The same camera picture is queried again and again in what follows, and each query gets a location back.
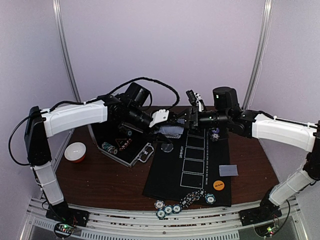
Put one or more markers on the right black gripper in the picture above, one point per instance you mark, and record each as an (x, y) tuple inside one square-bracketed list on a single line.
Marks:
[(194, 118)]

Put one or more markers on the poker chip row with 100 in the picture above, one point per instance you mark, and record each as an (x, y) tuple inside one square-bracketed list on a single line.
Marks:
[(126, 131)]

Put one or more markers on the grey playing card deck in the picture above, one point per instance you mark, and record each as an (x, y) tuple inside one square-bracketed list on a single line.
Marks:
[(171, 131)]

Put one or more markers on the purple small blind button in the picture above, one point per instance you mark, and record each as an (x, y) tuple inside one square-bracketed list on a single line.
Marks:
[(215, 130)]

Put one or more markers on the chip stack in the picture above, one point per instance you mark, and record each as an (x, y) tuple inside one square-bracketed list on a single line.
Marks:
[(214, 137)]

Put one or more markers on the clear round dealer button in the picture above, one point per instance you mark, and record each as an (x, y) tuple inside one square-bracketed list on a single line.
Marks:
[(167, 147)]

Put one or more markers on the aluminium poker chip case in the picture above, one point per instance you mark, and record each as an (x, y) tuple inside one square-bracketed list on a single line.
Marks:
[(138, 150)]

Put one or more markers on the poker chip row with 10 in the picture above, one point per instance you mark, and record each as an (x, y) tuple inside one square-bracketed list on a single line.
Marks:
[(109, 148)]

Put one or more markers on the dealt face-down playing cards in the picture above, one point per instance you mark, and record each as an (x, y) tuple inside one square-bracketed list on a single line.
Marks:
[(230, 170)]

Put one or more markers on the orange big blind button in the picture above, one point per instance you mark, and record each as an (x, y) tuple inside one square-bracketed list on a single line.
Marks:
[(218, 185)]

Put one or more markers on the spread black poker chips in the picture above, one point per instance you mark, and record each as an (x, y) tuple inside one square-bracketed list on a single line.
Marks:
[(192, 197)]

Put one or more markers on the teal white poker chip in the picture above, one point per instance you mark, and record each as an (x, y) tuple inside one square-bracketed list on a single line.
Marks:
[(210, 198)]

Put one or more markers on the white blue poker chip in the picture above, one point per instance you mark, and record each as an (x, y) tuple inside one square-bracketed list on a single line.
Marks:
[(159, 204)]

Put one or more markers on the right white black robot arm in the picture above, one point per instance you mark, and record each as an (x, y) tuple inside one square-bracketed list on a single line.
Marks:
[(292, 146)]

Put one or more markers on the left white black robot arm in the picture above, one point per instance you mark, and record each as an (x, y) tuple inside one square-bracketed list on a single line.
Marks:
[(41, 124)]

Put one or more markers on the red dice set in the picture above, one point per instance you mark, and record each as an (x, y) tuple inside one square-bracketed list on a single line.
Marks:
[(127, 144)]

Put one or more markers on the black poker table mat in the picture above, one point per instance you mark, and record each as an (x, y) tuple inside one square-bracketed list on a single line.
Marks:
[(192, 165)]

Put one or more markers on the orange white bowl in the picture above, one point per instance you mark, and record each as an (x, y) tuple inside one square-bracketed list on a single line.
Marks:
[(75, 152)]

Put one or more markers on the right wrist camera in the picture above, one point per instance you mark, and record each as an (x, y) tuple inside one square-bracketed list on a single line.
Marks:
[(196, 100)]

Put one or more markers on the right aluminium corner post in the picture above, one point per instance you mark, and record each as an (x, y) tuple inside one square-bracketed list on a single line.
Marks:
[(261, 47)]

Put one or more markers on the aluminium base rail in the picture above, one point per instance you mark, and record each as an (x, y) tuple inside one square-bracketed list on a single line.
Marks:
[(214, 223)]

